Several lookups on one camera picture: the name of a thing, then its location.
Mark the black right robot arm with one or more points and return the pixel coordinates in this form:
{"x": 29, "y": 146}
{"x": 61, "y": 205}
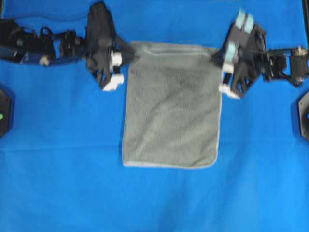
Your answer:
{"x": 288, "y": 64}

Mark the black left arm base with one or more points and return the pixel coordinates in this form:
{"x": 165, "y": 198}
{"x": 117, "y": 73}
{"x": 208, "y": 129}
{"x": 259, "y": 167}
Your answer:
{"x": 7, "y": 108}

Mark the grey terry towel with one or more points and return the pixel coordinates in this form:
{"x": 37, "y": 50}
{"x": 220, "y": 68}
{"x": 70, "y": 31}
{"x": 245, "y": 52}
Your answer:
{"x": 173, "y": 107}

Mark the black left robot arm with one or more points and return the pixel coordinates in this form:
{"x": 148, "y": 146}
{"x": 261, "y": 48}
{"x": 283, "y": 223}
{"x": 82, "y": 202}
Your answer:
{"x": 24, "y": 46}

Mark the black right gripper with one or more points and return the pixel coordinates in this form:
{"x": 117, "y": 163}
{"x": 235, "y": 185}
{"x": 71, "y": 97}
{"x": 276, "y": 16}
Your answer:
{"x": 239, "y": 56}

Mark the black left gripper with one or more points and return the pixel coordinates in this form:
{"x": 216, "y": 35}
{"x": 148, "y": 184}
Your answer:
{"x": 101, "y": 42}

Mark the blue table cloth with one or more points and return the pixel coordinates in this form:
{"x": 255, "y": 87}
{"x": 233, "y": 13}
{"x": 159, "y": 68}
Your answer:
{"x": 60, "y": 165}

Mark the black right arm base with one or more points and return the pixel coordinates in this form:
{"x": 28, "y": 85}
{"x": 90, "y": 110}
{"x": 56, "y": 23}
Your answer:
{"x": 300, "y": 117}

